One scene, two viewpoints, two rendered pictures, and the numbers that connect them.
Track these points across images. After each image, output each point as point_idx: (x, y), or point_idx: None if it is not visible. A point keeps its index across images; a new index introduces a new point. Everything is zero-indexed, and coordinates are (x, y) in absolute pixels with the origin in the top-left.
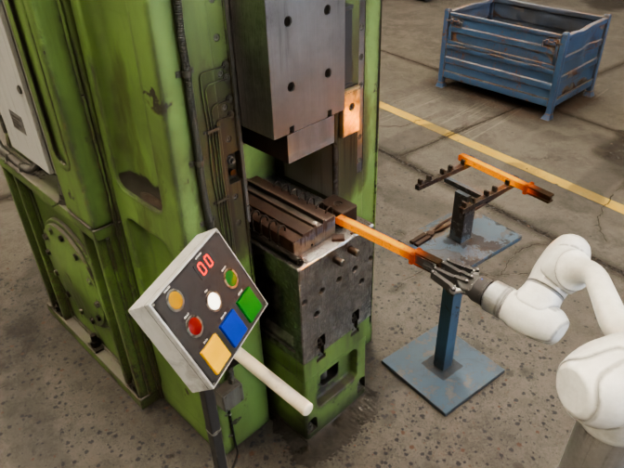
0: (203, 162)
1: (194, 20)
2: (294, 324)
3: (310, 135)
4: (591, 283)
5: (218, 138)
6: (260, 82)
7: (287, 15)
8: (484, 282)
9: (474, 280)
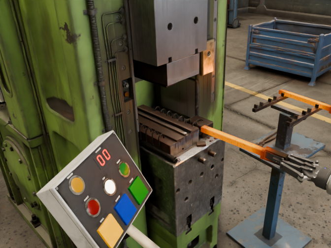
0: (104, 83)
1: None
2: (170, 207)
3: (182, 65)
4: None
5: (115, 66)
6: (147, 21)
7: None
8: (327, 170)
9: (316, 170)
